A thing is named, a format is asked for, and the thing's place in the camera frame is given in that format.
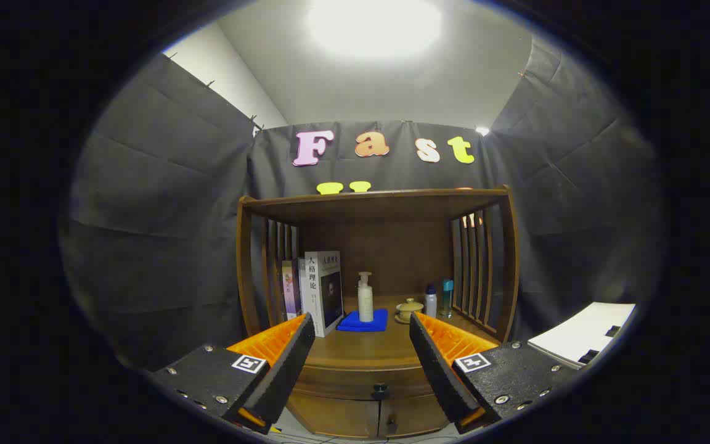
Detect yellow ceramic lidded cup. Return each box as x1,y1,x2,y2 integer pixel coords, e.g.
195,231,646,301
396,298,424,321

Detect wooden drawer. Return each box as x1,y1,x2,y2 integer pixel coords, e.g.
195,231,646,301
290,363,439,401

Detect white pump bottle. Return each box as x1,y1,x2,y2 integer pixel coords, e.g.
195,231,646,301
357,271,375,323

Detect blue folded cloth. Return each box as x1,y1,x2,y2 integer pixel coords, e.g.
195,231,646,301
336,308,389,332

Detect thick white portrait book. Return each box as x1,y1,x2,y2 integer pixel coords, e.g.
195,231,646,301
304,250,344,338

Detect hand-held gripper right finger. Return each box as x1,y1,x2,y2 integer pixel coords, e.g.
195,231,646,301
409,311,581,435

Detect black backdrop cloth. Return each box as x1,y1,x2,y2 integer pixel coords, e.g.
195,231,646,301
59,34,664,371

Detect brown wooden cabinet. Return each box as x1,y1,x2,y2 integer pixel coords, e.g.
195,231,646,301
236,185,520,440

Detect wooden countertop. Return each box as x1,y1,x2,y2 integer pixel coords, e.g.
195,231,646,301
281,295,497,371

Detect white drawer unit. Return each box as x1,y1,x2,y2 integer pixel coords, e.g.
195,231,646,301
528,302,637,369

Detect purple book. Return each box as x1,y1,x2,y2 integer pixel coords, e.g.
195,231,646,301
282,259,302,321

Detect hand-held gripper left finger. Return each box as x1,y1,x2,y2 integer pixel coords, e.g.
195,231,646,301
152,313,317,435

